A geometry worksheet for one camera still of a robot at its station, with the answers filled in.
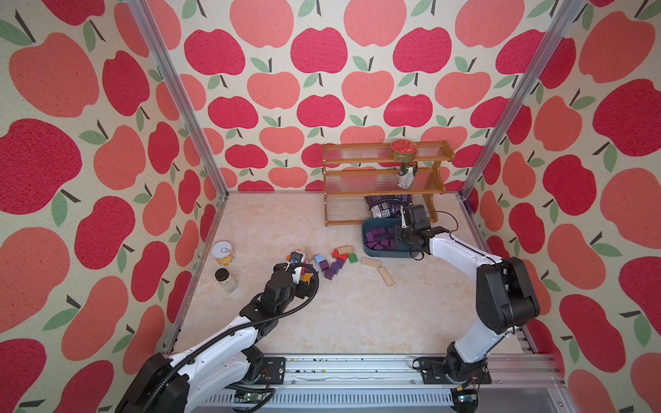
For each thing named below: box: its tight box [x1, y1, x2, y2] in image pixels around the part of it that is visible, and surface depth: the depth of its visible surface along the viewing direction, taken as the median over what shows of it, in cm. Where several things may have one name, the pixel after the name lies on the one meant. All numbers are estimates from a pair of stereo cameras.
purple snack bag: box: [364, 194, 414, 219], surface depth 110 cm
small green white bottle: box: [396, 160, 419, 190], surface depth 98 cm
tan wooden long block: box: [376, 265, 396, 287], surface depth 95 cm
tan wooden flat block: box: [360, 256, 383, 267], surface depth 100 cm
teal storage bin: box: [361, 217, 420, 259], surface depth 103 cm
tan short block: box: [337, 245, 354, 256], surface depth 102 cm
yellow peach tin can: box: [211, 240, 235, 266], surface depth 97 cm
